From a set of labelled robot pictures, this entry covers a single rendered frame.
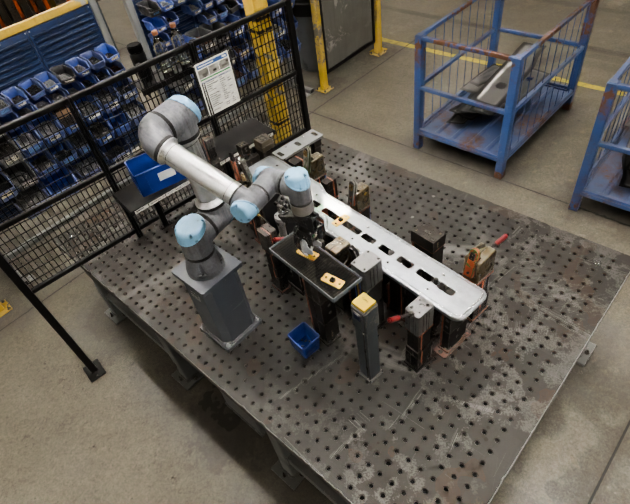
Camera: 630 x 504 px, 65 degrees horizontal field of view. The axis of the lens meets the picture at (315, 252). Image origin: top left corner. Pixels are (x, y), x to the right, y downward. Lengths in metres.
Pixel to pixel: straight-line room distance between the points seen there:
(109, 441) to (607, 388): 2.64
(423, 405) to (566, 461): 0.98
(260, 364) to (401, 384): 0.59
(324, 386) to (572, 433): 1.33
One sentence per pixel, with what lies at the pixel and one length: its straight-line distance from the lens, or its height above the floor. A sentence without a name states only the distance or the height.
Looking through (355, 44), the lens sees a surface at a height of 0.24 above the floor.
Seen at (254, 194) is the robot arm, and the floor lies 1.56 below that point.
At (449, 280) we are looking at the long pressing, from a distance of 1.96.
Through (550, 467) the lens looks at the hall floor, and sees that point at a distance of 2.76.
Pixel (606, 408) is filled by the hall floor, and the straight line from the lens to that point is 2.97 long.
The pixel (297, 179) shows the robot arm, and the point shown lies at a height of 1.58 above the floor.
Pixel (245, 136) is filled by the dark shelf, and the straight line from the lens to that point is 2.83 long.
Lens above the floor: 2.49
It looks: 45 degrees down
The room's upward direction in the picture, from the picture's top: 11 degrees counter-clockwise
